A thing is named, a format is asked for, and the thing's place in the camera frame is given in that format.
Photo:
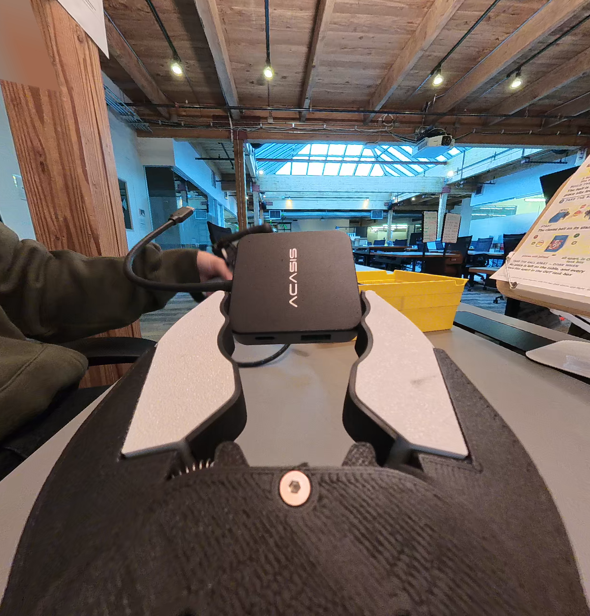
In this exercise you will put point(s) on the dark monitor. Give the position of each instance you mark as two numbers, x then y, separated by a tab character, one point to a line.
557	185

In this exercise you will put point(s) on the printed instruction sheet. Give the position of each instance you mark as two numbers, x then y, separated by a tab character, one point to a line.
574	240

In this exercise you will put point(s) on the yellow plastic bin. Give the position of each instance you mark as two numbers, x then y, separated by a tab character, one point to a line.
420	308

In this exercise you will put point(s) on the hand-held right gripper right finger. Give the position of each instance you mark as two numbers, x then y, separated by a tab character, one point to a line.
405	380

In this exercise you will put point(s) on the ceiling spot light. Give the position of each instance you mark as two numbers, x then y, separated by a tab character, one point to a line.
437	78
515	81
176	67
268	72

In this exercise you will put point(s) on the person's left hand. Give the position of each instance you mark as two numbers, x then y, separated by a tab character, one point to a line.
210	267

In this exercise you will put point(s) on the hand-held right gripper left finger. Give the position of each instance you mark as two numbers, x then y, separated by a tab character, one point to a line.
189	380

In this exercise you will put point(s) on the white standing board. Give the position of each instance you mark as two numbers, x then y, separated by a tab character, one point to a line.
430	226
451	227

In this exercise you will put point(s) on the wooden pillar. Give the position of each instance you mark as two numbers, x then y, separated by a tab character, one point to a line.
83	168

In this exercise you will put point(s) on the grey desk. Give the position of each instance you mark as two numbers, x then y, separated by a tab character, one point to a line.
540	433

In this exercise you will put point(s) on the silver board stand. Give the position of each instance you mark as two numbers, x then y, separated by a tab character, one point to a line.
564	358

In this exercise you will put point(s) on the instruction sheet on stand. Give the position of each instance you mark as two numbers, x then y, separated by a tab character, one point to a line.
540	301

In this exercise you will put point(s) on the person's left forearm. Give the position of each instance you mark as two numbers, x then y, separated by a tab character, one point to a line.
83	279

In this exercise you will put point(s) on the black office chair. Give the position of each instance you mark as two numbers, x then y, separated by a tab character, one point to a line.
121	350

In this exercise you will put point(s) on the white ceiling projector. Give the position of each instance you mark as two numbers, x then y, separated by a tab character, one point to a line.
434	142

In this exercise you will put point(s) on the white paper notice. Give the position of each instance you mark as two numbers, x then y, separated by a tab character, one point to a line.
88	19

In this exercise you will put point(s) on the person's torso olive hoodie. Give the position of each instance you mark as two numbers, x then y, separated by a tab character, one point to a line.
25	380

